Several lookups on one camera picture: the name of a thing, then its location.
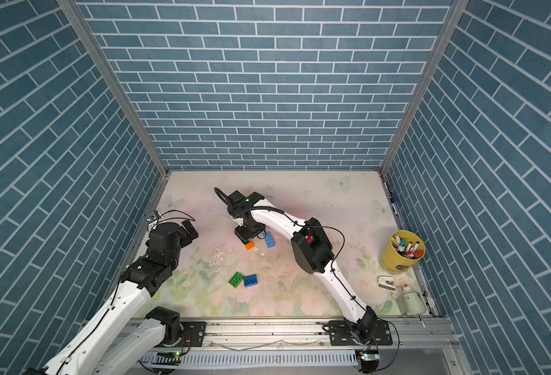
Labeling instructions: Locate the light blue lego brick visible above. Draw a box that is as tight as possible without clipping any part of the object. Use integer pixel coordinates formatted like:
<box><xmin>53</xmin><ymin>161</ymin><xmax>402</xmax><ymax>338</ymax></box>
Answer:
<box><xmin>264</xmin><ymin>232</ymin><xmax>276</xmax><ymax>248</ymax></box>

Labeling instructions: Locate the green square lego brick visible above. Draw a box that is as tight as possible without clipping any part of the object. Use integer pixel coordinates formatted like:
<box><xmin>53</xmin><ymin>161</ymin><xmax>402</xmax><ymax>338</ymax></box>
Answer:
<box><xmin>228</xmin><ymin>272</ymin><xmax>244</xmax><ymax>288</ymax></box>

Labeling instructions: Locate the dark blue lego brick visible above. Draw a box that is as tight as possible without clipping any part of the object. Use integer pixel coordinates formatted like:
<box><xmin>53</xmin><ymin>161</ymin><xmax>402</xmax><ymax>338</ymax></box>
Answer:
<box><xmin>244</xmin><ymin>274</ymin><xmax>258</xmax><ymax>288</ymax></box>

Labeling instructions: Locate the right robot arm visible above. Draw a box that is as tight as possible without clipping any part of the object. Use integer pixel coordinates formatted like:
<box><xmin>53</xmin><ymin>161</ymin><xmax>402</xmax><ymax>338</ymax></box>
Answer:
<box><xmin>214</xmin><ymin>188</ymin><xmax>378</xmax><ymax>345</ymax></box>

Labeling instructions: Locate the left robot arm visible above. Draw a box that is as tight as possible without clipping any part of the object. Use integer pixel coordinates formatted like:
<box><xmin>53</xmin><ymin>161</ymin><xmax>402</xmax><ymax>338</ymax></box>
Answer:
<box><xmin>26</xmin><ymin>218</ymin><xmax>198</xmax><ymax>374</ymax></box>

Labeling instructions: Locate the white small clip device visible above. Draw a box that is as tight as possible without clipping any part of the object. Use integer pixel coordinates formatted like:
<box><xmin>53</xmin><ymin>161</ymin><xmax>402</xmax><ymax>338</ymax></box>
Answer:
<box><xmin>378</xmin><ymin>276</ymin><xmax>397</xmax><ymax>292</ymax></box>

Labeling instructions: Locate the yellow pen cup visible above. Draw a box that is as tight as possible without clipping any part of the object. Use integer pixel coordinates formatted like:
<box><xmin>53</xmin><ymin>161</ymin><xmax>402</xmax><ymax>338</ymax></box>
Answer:
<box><xmin>380</xmin><ymin>231</ymin><xmax>426</xmax><ymax>273</ymax></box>

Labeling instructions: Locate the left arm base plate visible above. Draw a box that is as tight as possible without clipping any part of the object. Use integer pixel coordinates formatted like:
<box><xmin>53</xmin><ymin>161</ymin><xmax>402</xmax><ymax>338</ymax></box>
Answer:
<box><xmin>161</xmin><ymin>321</ymin><xmax>207</xmax><ymax>348</ymax></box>

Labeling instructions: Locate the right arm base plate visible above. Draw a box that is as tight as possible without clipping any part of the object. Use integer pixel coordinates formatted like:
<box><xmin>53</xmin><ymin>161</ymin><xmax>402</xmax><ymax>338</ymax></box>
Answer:
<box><xmin>322</xmin><ymin>320</ymin><xmax>393</xmax><ymax>346</ymax></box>

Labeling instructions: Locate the aluminium front rail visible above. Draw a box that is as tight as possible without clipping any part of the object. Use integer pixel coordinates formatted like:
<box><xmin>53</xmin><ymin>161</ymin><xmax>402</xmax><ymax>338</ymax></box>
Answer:
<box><xmin>115</xmin><ymin>316</ymin><xmax>459</xmax><ymax>353</ymax></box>

